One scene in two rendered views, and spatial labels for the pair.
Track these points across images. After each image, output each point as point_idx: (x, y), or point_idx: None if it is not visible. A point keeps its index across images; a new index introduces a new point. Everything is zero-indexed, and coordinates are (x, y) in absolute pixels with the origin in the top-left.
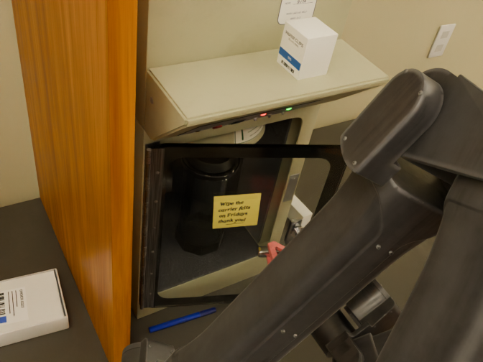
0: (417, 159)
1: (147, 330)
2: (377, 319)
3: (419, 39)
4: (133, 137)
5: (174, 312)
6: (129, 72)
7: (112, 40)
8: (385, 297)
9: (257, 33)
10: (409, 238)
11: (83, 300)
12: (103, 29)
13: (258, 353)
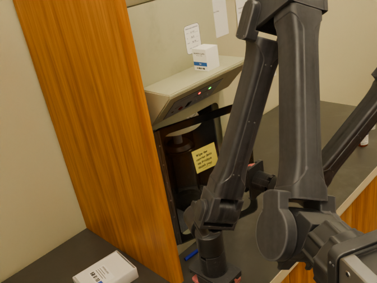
0: (261, 22)
1: (184, 260)
2: None
3: None
4: (148, 113)
5: (194, 247)
6: (139, 80)
7: (129, 65)
8: None
9: (180, 61)
10: (274, 57)
11: (139, 262)
12: (124, 63)
13: (244, 138)
